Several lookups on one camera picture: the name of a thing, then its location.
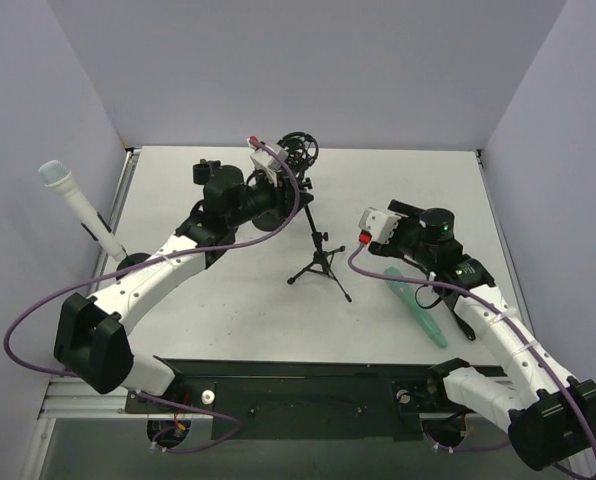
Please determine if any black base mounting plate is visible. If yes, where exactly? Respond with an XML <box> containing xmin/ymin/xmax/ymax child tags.
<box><xmin>125</xmin><ymin>360</ymin><xmax>468</xmax><ymax>441</ymax></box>

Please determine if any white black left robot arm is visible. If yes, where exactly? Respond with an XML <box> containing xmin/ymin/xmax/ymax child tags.
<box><xmin>54</xmin><ymin>160</ymin><xmax>313</xmax><ymax>412</ymax></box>

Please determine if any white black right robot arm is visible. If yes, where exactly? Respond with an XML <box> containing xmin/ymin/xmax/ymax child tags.
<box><xmin>359</xmin><ymin>200</ymin><xmax>596</xmax><ymax>471</ymax></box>

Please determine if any black clip microphone stand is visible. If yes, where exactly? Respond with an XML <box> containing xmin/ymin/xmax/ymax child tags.
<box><xmin>192</xmin><ymin>159</ymin><xmax>223</xmax><ymax>199</ymax></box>

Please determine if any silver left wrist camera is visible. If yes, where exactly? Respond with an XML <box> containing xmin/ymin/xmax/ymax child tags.
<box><xmin>248</xmin><ymin>136</ymin><xmax>288</xmax><ymax>187</ymax></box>

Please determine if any black round base stand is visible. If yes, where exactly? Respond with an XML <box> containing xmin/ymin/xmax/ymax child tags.
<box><xmin>116</xmin><ymin>253</ymin><xmax>150</xmax><ymax>272</ymax></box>

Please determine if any black tripod microphone stand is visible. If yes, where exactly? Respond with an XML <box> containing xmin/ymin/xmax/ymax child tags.
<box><xmin>276</xmin><ymin>130</ymin><xmax>354</xmax><ymax>302</ymax></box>

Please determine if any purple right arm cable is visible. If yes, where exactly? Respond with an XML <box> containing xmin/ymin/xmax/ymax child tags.
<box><xmin>347</xmin><ymin>242</ymin><xmax>596</xmax><ymax>480</ymax></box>

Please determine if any mint green microphone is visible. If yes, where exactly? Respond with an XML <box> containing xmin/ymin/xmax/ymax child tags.
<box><xmin>386</xmin><ymin>280</ymin><xmax>448</xmax><ymax>349</ymax></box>

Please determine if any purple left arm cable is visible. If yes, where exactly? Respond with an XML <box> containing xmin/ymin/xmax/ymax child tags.
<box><xmin>2</xmin><ymin>137</ymin><xmax>302</xmax><ymax>456</ymax></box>

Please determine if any aluminium frame rail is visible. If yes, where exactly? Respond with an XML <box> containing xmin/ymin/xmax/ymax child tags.
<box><xmin>17</xmin><ymin>149</ymin><xmax>594</xmax><ymax>480</ymax></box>

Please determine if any black handheld microphone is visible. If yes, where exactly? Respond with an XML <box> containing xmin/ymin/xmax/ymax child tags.
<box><xmin>447</xmin><ymin>303</ymin><xmax>476</xmax><ymax>341</ymax></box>

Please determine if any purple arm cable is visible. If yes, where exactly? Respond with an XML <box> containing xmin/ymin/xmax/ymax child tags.
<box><xmin>347</xmin><ymin>242</ymin><xmax>596</xmax><ymax>480</ymax></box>
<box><xmin>2</xmin><ymin>137</ymin><xmax>302</xmax><ymax>456</ymax></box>

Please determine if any black shock mount stand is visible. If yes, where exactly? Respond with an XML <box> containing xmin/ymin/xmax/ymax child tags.
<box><xmin>252</xmin><ymin>212</ymin><xmax>284</xmax><ymax>233</ymax></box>

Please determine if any white microphone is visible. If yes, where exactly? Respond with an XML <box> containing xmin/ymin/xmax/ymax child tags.
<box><xmin>38</xmin><ymin>160</ymin><xmax>127</xmax><ymax>262</ymax></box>

